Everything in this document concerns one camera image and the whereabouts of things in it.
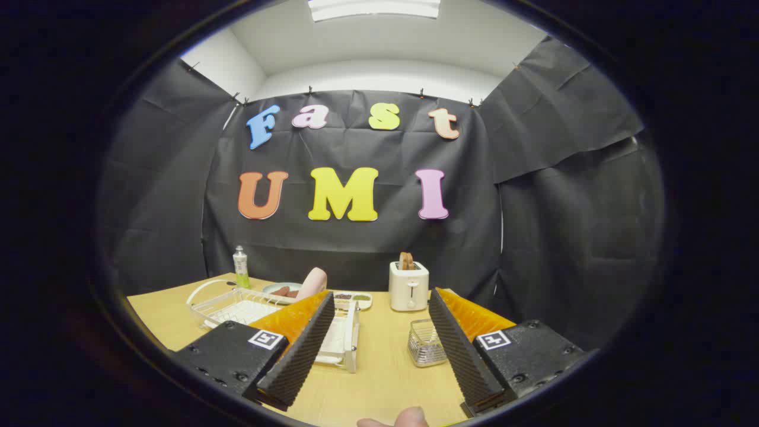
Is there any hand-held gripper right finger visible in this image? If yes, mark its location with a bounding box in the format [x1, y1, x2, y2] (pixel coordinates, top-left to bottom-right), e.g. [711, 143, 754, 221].
[428, 287, 588, 418]

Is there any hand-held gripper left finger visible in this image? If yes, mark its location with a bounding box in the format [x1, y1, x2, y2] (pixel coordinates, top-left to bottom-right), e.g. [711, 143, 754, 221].
[171, 289, 336, 412]

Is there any metal wire basket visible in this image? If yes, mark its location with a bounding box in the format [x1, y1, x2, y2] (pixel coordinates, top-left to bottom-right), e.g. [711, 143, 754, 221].
[407, 319, 448, 368]

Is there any pink plate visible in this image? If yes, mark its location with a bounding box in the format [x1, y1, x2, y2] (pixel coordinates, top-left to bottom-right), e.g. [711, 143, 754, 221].
[295, 267, 328, 301]

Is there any white wire dish rack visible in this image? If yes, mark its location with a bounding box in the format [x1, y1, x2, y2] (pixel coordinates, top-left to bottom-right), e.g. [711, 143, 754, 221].
[187, 279, 361, 374]

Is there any teal plate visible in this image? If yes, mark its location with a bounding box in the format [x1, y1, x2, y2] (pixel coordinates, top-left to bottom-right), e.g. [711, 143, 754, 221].
[262, 282, 303, 305]

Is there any white divided condiment tray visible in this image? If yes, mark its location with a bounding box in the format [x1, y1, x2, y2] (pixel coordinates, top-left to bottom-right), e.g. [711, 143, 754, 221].
[332, 291, 373, 311]

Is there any white toaster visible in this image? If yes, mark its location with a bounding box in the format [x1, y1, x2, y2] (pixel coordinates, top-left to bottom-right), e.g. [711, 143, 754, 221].
[388, 261, 430, 313]

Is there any clear bottle with green liquid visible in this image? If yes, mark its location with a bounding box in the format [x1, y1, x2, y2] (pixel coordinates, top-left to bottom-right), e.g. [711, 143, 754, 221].
[233, 246, 250, 289]

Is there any ceiling light panel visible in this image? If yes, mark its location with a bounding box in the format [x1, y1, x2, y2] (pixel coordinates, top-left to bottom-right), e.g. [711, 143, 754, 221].
[307, 0, 441, 23]

